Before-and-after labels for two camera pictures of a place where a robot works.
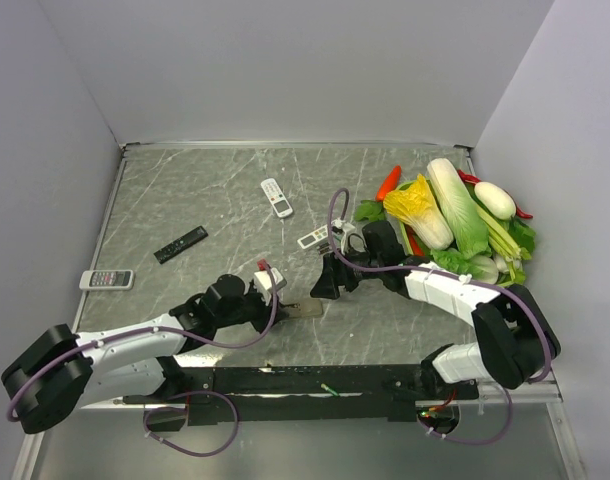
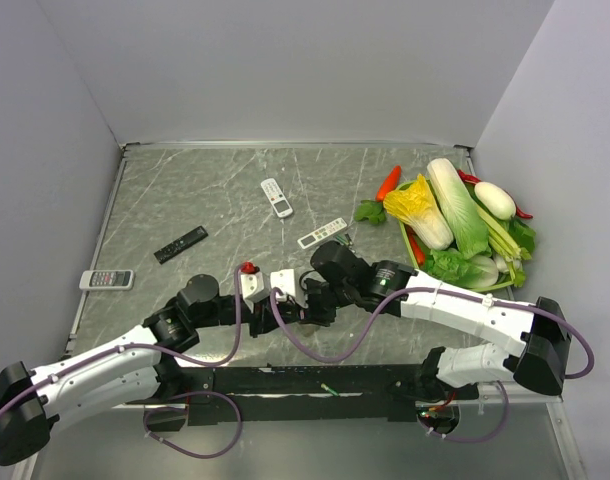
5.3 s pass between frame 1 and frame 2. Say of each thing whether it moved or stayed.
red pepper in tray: stayed
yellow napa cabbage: stayed
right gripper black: moved
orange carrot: stayed
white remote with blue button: moved
